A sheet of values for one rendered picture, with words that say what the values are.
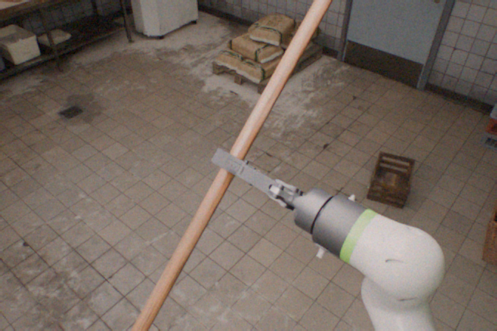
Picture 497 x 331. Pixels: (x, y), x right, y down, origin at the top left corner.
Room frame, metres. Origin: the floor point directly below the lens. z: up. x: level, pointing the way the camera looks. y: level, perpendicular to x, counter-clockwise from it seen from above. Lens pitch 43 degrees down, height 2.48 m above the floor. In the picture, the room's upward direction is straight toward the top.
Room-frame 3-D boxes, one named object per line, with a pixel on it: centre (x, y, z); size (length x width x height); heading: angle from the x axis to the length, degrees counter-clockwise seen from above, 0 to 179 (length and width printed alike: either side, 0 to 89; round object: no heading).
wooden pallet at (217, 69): (4.59, -0.29, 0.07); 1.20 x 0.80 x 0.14; 140
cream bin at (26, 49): (4.45, 2.70, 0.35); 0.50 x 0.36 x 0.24; 51
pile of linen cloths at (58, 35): (4.82, 2.39, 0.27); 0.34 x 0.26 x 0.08; 146
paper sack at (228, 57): (4.48, 0.05, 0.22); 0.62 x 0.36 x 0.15; 145
